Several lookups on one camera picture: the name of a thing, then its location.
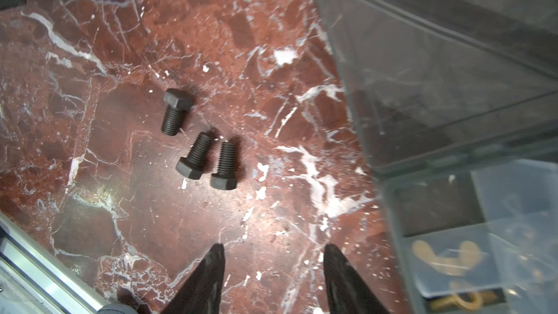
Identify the brass wing nut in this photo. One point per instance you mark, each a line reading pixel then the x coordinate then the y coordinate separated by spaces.
pixel 451 262
pixel 472 301

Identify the black hex bolt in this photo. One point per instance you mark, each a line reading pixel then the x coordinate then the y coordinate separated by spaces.
pixel 193 165
pixel 179 103
pixel 224 178

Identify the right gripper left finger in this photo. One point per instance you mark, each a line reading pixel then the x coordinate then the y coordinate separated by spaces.
pixel 201 293

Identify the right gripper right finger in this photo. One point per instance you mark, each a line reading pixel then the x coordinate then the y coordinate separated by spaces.
pixel 346 290

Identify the grey plastic organizer box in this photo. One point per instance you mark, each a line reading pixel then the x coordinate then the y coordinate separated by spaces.
pixel 455 106

